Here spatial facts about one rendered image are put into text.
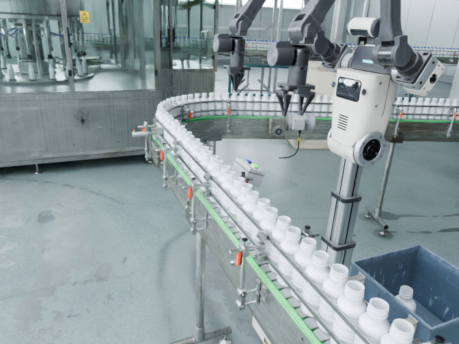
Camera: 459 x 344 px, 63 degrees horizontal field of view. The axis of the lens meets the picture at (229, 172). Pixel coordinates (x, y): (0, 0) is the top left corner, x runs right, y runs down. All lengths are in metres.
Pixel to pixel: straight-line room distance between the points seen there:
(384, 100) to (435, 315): 0.82
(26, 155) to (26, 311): 2.24
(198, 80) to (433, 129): 4.19
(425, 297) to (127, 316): 1.65
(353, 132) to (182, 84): 5.12
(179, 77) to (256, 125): 3.72
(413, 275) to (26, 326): 2.05
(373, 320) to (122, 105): 3.91
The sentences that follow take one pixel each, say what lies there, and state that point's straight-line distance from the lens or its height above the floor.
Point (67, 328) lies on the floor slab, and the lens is 2.49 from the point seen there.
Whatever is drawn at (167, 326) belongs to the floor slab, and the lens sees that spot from 2.38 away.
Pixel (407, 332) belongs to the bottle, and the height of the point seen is 1.14.
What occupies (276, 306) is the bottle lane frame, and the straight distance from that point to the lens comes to 1.07.
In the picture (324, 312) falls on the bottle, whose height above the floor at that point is 1.06.
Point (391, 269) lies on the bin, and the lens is 1.48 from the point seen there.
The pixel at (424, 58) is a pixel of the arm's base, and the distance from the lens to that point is 1.52.
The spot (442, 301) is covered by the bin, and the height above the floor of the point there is 0.81.
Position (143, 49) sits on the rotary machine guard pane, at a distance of 4.40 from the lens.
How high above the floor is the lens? 1.66
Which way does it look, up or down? 22 degrees down
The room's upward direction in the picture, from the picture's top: 3 degrees clockwise
